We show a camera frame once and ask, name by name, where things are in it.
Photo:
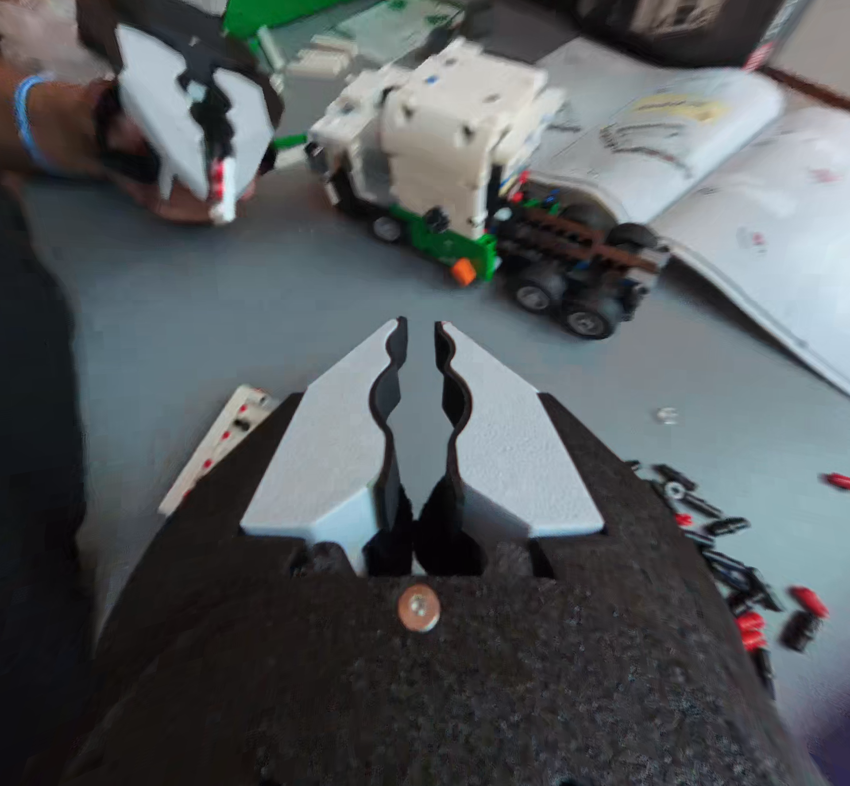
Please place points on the white and green lego truck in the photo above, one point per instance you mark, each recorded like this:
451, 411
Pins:
451, 135

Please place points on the blue wristband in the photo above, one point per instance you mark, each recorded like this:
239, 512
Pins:
25, 115

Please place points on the white lego panel assembly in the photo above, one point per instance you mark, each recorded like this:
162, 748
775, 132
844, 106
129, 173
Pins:
222, 434

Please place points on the clear bag of lego parts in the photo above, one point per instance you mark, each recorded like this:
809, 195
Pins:
398, 22

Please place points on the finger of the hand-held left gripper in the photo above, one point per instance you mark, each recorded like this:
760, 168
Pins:
156, 89
251, 129

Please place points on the person's left hand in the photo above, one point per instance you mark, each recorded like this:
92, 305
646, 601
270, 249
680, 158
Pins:
176, 210

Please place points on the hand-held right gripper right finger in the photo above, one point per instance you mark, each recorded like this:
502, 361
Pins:
524, 454

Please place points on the red lego pin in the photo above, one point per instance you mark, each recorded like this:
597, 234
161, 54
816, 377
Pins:
838, 481

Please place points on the person's dark pants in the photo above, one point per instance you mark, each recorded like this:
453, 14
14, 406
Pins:
33, 467

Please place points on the clear round lego stud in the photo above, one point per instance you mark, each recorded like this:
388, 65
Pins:
667, 415

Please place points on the pile of lego pins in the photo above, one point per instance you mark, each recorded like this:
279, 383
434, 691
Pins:
730, 567

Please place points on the open instruction booklet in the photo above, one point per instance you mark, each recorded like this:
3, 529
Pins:
730, 188

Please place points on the pale pink cloth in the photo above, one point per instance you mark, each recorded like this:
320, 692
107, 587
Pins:
40, 22

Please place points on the small white lego piece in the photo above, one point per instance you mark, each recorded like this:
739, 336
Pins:
224, 198

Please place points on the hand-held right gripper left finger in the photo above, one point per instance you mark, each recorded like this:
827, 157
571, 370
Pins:
319, 454

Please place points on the person's left forearm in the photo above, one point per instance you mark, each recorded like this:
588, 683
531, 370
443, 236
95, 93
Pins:
66, 129

